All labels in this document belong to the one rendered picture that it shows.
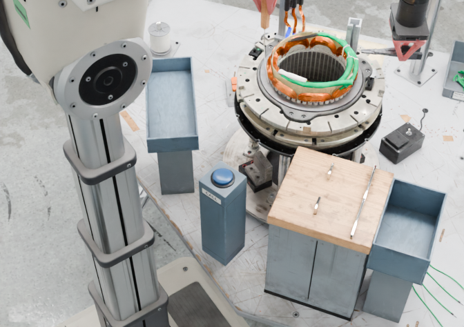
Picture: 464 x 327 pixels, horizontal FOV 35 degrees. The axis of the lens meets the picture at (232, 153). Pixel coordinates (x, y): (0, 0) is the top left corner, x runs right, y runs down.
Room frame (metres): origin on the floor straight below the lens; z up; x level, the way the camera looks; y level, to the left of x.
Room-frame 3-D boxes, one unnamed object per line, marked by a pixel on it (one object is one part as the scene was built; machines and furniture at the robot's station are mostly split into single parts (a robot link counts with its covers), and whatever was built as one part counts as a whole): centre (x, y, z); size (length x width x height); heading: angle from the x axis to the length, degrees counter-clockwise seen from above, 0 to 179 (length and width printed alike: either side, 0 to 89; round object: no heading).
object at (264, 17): (1.07, -0.06, 1.35); 0.02 x 0.02 x 0.06
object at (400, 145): (1.24, -0.43, 0.81); 0.10 x 0.06 x 0.06; 128
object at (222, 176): (0.94, 0.02, 1.04); 0.04 x 0.04 x 0.01
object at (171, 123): (1.15, 0.13, 0.92); 0.25 x 0.11 x 0.28; 5
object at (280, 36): (1.30, -0.11, 1.15); 0.03 x 0.02 x 0.12; 65
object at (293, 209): (0.88, -0.19, 1.05); 0.20 x 0.19 x 0.02; 69
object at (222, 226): (0.94, 0.02, 0.91); 0.07 x 0.07 x 0.25; 51
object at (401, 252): (0.82, -0.34, 0.92); 0.17 x 0.11 x 0.28; 159
